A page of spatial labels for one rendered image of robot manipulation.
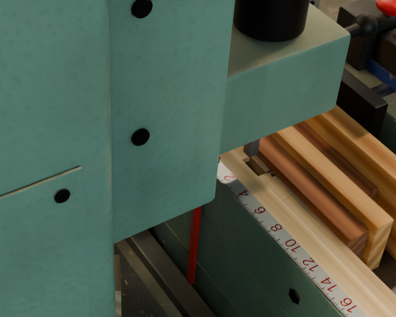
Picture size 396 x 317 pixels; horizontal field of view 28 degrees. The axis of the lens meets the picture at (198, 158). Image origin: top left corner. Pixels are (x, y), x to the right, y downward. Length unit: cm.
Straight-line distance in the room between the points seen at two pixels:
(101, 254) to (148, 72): 10
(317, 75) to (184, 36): 18
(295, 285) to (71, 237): 21
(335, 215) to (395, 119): 12
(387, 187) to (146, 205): 21
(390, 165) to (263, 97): 13
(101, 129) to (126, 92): 6
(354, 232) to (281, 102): 11
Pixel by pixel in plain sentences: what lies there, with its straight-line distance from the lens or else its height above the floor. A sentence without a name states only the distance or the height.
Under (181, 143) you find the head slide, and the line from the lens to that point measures 47.
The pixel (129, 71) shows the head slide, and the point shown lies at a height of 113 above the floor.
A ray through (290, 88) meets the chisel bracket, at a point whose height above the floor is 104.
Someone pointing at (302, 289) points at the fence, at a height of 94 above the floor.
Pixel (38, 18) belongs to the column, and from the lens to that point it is 32.
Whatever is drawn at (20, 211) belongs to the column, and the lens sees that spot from 37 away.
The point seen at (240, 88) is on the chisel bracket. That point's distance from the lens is 53.
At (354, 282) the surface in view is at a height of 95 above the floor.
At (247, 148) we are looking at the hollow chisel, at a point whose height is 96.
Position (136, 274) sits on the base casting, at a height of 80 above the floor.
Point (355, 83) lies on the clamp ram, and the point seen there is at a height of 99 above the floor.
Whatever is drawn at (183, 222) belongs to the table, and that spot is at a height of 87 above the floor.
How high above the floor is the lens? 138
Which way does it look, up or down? 43 degrees down
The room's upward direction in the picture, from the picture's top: 4 degrees clockwise
